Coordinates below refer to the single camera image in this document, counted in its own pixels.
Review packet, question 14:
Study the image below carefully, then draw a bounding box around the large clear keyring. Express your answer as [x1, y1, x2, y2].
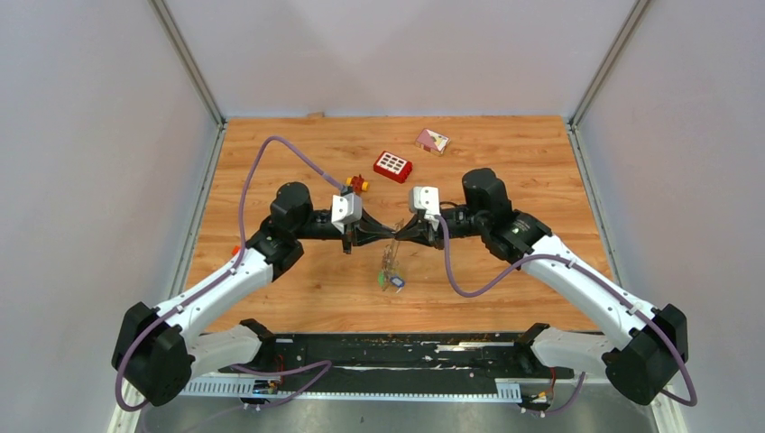
[382, 239, 399, 278]

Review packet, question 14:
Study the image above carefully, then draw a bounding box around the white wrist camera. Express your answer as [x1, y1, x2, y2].
[409, 186, 441, 230]
[330, 192, 363, 234]

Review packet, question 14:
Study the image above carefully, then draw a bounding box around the aluminium frame post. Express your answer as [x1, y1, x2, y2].
[568, 0, 652, 129]
[148, 0, 226, 129]

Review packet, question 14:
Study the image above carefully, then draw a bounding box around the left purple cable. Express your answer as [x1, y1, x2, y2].
[115, 135, 354, 433]

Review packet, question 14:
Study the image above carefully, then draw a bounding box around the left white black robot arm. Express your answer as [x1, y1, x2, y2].
[112, 182, 395, 406]

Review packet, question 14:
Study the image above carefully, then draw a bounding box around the pink picture toy block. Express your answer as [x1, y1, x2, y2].
[415, 128, 451, 156]

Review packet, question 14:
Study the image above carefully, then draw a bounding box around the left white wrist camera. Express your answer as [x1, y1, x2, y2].
[330, 192, 363, 234]

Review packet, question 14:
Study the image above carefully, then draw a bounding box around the right aluminium frame post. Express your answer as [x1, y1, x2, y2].
[568, 0, 652, 129]

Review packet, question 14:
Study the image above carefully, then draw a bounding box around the purple cable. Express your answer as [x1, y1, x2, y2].
[437, 216, 698, 417]
[115, 135, 354, 433]

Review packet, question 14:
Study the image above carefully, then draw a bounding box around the red window toy brick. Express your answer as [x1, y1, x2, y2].
[373, 151, 413, 184]

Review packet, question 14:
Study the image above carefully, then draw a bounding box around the colourful toy brick car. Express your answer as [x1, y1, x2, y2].
[346, 175, 369, 195]

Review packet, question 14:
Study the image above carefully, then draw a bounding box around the bunch of coloured keys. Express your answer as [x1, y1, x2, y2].
[377, 267, 406, 293]

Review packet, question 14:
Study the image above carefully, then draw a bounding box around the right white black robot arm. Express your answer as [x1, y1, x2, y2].
[396, 168, 698, 407]

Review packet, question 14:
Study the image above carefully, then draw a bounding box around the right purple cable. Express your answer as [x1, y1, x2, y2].
[437, 216, 698, 417]

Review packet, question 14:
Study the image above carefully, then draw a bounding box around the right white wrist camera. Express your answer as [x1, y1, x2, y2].
[409, 186, 441, 230]

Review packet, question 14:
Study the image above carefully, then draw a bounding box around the left aluminium frame post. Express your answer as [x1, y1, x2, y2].
[148, 0, 226, 129]

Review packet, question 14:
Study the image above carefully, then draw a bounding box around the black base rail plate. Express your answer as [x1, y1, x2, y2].
[182, 333, 577, 403]

